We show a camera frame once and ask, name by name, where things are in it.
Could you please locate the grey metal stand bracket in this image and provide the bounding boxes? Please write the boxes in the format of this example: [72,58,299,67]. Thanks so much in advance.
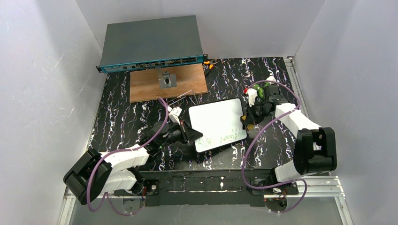
[156,67,177,89]

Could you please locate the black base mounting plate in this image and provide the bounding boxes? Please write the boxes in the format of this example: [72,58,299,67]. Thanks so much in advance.
[112,167,299,207]

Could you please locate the brown wooden board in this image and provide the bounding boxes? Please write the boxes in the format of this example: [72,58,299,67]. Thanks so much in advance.
[129,63,208,103]

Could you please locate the yellow black whiteboard eraser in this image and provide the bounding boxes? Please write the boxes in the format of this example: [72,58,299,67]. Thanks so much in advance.
[240,115,255,131]

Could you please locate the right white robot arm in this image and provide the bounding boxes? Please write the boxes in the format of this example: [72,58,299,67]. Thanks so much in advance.
[240,82,337,189]

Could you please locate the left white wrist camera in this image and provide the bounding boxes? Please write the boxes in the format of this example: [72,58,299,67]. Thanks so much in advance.
[168,106,182,124]

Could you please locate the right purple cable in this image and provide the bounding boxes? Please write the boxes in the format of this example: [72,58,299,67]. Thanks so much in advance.
[241,80,308,214]

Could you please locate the grey network switch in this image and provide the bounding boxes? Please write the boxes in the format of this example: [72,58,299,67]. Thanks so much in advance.
[97,15,205,73]

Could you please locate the purple cable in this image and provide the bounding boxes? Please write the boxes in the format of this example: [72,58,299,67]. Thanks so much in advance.
[241,80,308,214]
[86,97,170,217]

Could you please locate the orange handled pliers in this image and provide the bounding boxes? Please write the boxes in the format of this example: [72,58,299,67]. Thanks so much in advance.
[204,60,218,76]

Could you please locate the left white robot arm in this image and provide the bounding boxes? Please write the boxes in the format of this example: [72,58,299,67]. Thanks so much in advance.
[63,120,203,205]

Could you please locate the green white marker tool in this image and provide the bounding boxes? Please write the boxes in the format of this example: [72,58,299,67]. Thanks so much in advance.
[252,75,276,99]

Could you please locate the aluminium rail frame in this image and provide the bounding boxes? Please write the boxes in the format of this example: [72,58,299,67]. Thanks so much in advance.
[57,56,353,225]

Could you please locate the white whiteboard black frame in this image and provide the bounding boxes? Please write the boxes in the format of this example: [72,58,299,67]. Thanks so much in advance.
[188,98,247,153]

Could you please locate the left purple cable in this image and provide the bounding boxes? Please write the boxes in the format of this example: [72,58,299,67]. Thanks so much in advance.
[86,97,170,217]

